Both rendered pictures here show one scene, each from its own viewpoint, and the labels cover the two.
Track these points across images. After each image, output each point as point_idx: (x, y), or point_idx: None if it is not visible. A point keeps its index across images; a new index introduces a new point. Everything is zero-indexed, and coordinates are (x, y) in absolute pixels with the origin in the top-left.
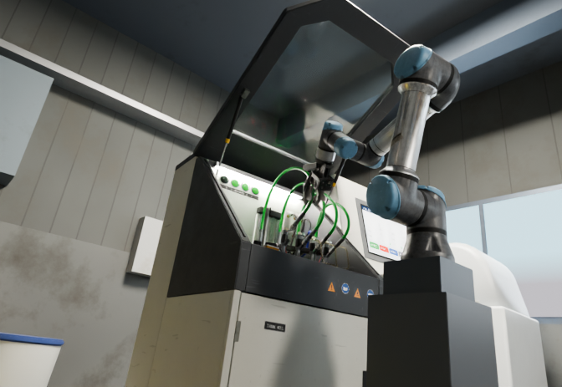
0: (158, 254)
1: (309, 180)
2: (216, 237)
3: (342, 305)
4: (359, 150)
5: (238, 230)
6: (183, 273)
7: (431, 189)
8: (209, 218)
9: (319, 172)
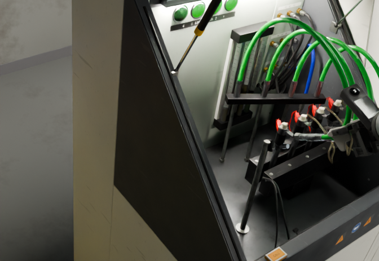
0: (79, 93)
1: (348, 132)
2: (194, 221)
3: (347, 243)
4: None
5: (236, 259)
6: (138, 191)
7: None
8: (176, 172)
9: (370, 134)
